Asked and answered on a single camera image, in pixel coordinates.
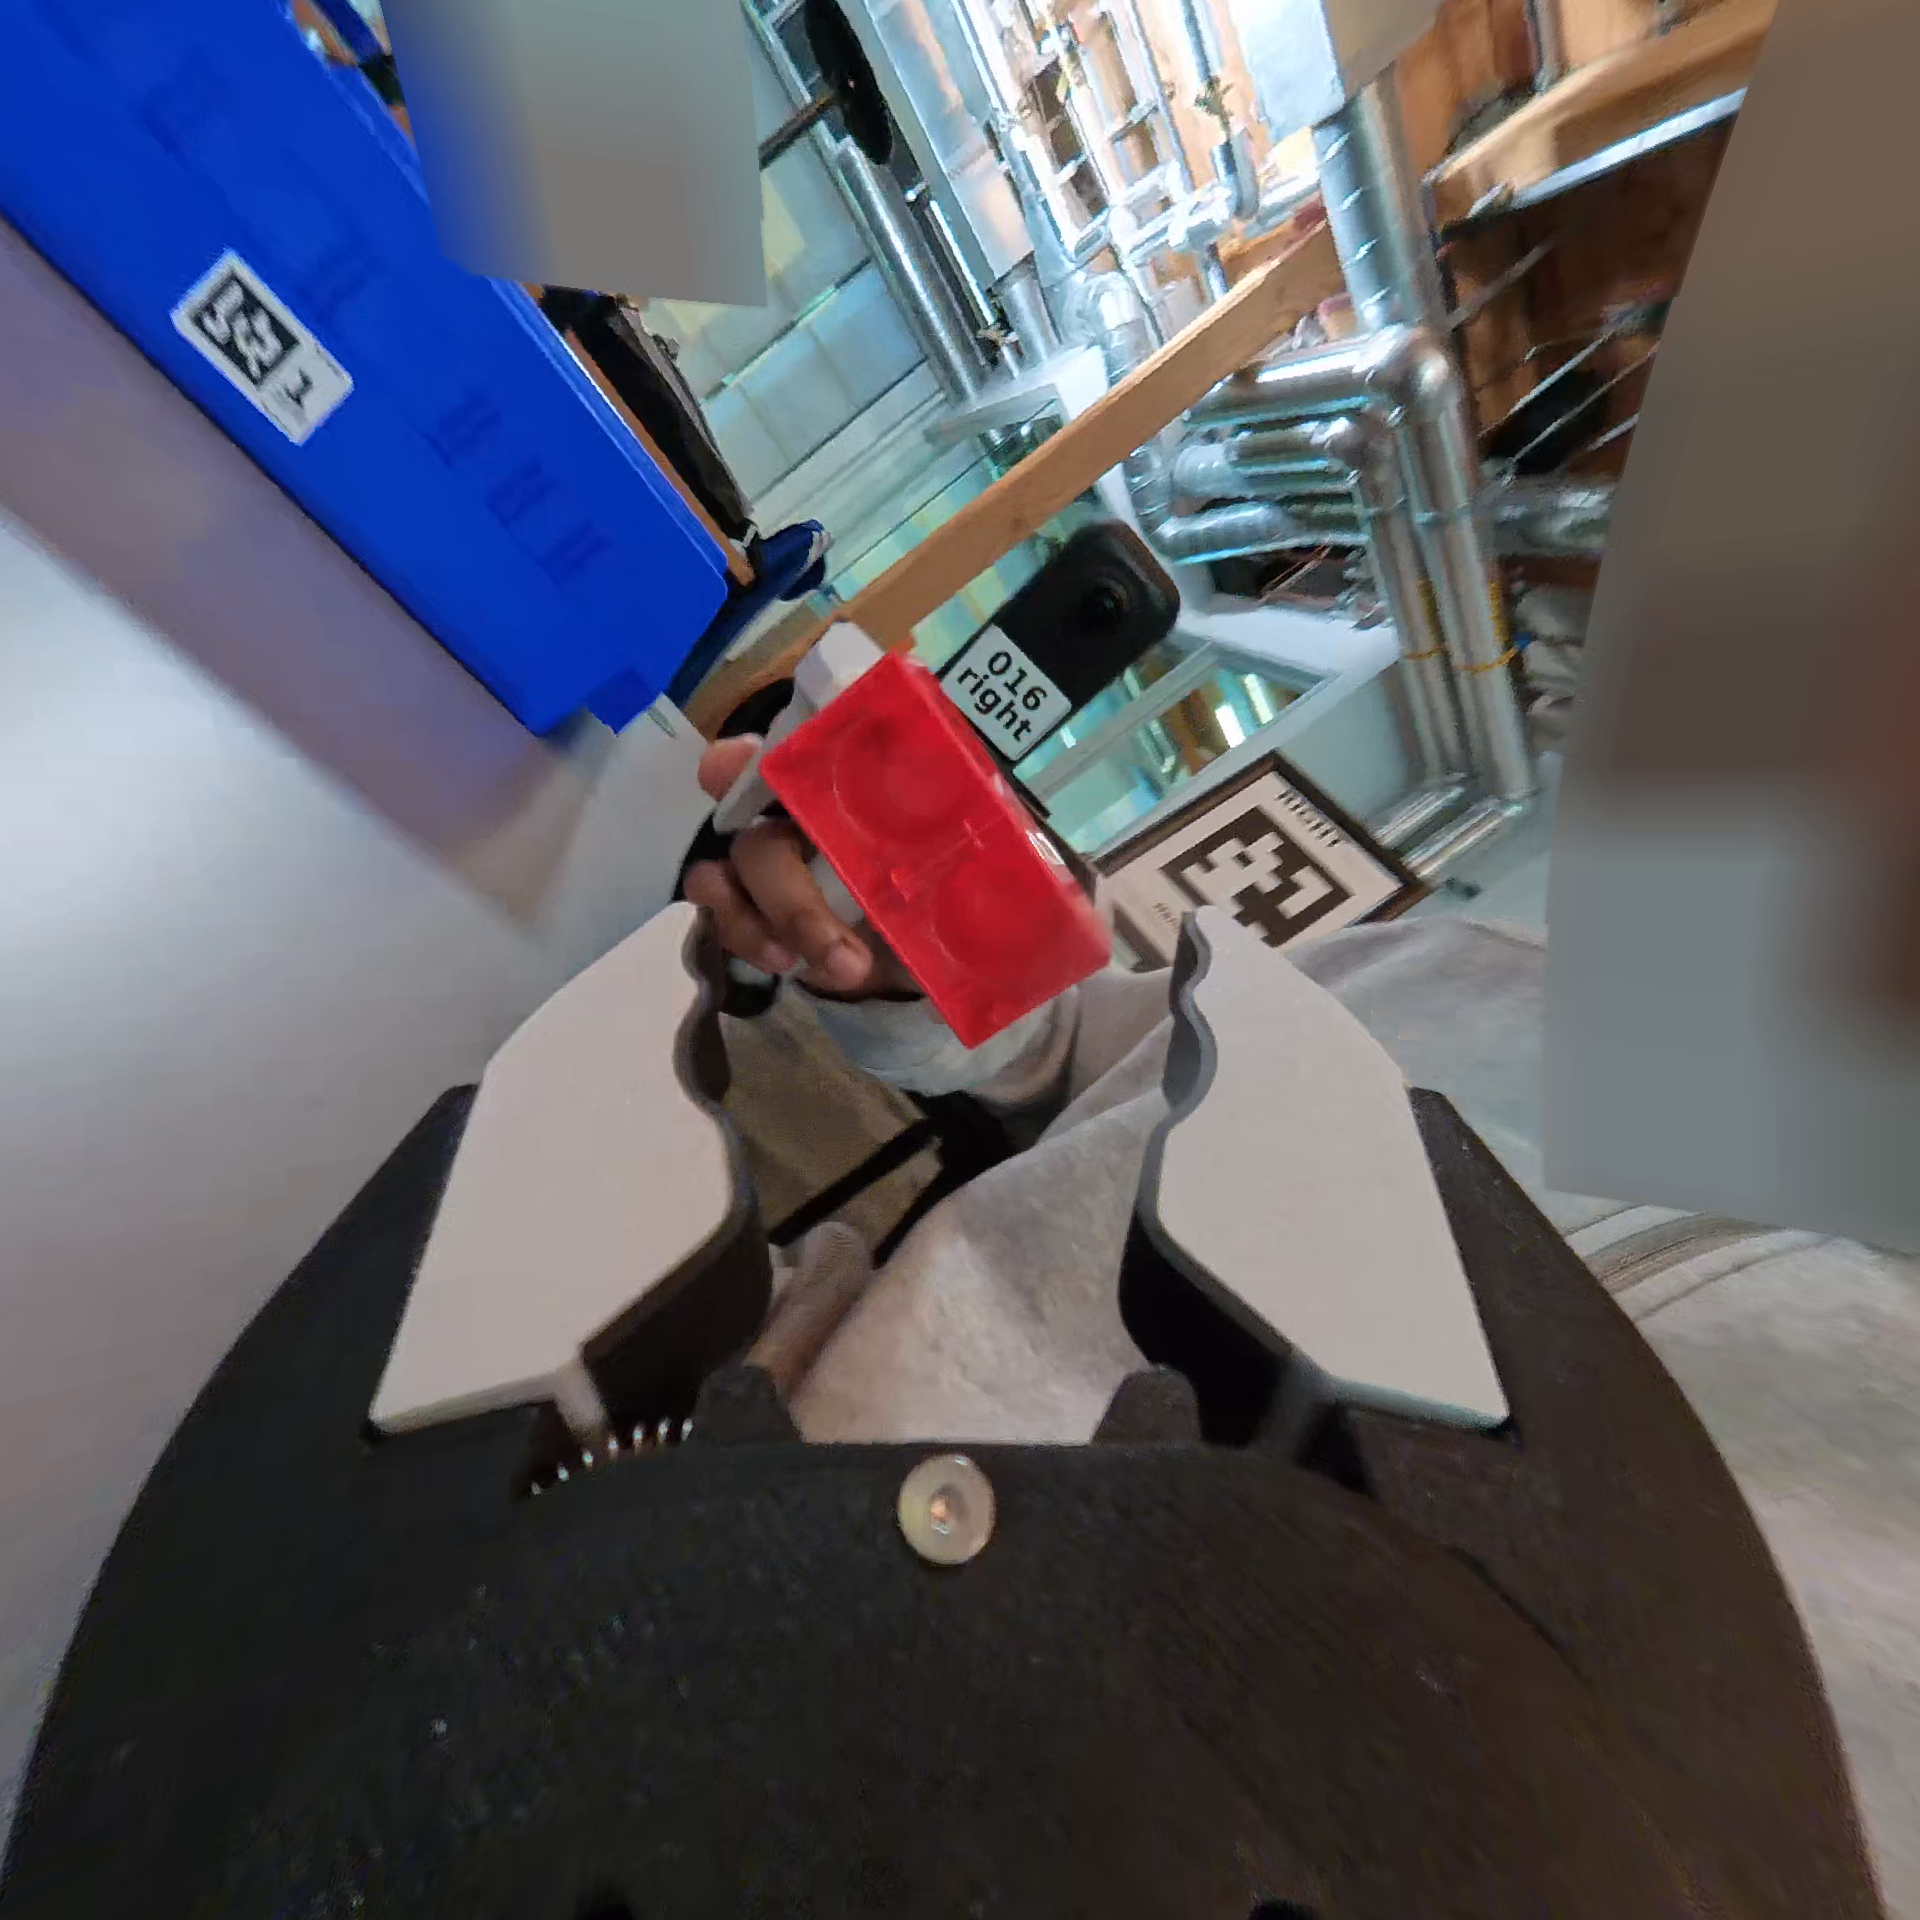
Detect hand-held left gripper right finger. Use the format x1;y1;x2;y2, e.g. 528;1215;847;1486
1121;903;1511;1429

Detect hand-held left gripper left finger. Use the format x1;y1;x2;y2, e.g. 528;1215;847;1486
366;903;773;1433

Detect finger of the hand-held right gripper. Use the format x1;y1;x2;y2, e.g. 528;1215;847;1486
709;620;919;838

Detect red plastic block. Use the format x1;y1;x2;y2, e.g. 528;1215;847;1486
756;648;1115;1051

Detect blue labelled plastic bin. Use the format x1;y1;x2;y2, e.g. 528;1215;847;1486
0;0;733;739

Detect person's right hand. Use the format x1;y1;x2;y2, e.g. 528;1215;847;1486
684;731;919;1008

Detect blue cloth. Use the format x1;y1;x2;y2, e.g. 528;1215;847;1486
744;515;835;605

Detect wooden beam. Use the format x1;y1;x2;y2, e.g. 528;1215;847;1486
681;221;1344;739

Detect framed marker board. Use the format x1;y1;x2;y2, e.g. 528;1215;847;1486
1092;752;1437;974

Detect person's grey hoodie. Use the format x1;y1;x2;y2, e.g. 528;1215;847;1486
780;912;1920;1920

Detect black office chair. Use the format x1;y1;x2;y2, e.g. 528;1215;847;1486
720;1034;1037;1390

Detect black round fan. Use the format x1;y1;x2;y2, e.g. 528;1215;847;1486
798;0;898;159

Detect silver duct pipes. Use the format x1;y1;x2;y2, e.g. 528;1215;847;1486
1115;66;1540;879

